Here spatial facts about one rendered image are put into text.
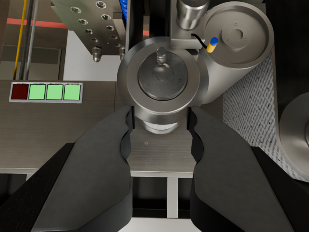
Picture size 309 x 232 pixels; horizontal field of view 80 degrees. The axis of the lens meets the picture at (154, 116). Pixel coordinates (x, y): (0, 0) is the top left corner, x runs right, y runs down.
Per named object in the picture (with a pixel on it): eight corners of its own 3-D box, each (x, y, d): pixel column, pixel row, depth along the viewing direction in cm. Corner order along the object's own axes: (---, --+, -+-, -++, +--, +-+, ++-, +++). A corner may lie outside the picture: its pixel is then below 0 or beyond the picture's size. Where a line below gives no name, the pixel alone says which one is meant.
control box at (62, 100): (82, 82, 63) (81, 102, 62) (83, 83, 64) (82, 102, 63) (11, 81, 64) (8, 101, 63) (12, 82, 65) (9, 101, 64)
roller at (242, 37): (271, 1, 31) (277, 69, 29) (220, 65, 56) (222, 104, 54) (198, 0, 31) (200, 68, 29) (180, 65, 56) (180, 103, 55)
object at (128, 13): (132, -41, 34) (128, 55, 31) (142, 34, 57) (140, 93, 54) (129, -41, 34) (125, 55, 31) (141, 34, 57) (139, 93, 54)
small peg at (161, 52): (167, 47, 25) (165, 57, 25) (166, 57, 28) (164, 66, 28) (157, 45, 25) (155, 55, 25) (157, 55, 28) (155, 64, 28)
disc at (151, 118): (206, 34, 31) (212, 123, 28) (205, 36, 31) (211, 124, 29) (117, 37, 31) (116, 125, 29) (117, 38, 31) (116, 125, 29)
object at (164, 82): (140, 101, 27) (135, 53, 28) (141, 103, 29) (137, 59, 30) (191, 95, 27) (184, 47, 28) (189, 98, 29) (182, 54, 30)
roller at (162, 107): (197, 40, 30) (202, 112, 28) (179, 89, 55) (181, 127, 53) (125, 43, 30) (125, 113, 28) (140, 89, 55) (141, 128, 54)
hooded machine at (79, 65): (79, 46, 264) (71, 135, 245) (64, 20, 208) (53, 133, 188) (130, 50, 272) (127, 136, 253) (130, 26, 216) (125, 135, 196)
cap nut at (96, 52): (100, 47, 63) (100, 59, 63) (104, 52, 67) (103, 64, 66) (90, 47, 63) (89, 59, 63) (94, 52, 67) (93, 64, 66)
